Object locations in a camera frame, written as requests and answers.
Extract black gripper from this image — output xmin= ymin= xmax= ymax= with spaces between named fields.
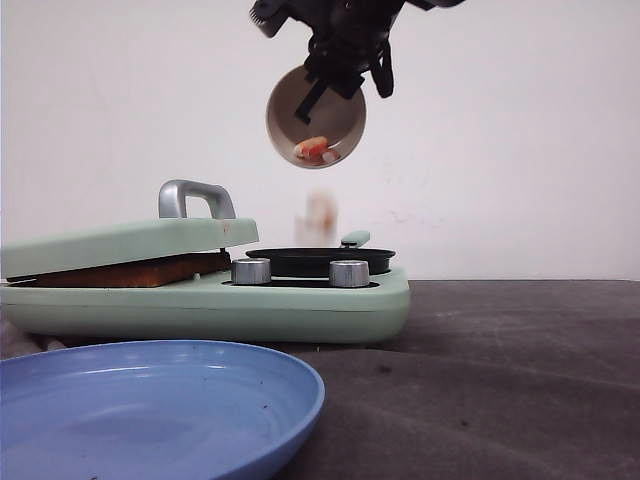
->
xmin=295 ymin=1 xmax=404 ymax=124

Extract beige ribbed ceramic bowl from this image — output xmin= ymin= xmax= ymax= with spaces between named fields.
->
xmin=266 ymin=66 xmax=366 ymax=169

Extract orange white shrimp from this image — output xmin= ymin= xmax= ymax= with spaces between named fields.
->
xmin=294 ymin=136 xmax=341 ymax=167

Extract toast bread slice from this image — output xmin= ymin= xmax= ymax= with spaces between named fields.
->
xmin=29 ymin=252 xmax=231 ymax=288

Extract falling blurred shrimp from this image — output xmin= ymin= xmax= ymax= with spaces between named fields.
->
xmin=294 ymin=190 xmax=338 ymax=247

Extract mint green breakfast maker base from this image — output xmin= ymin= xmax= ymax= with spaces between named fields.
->
xmin=1 ymin=268 xmax=410 ymax=344

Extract right silver control knob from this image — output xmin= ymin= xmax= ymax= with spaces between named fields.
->
xmin=329 ymin=259 xmax=370 ymax=288

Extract silver control knob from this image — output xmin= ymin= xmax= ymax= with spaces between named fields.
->
xmin=329 ymin=259 xmax=370 ymax=288
xmin=231 ymin=258 xmax=271 ymax=286

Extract left silver control knob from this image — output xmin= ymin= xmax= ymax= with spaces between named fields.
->
xmin=231 ymin=258 xmax=271 ymax=286

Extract grey table cloth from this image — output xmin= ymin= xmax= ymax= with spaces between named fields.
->
xmin=0 ymin=279 xmax=640 ymax=480

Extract blue plastic plate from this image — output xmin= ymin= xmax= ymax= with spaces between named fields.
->
xmin=1 ymin=340 xmax=325 ymax=479

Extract black frying pan green handle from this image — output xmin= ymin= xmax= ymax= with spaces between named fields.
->
xmin=246 ymin=230 xmax=396 ymax=278

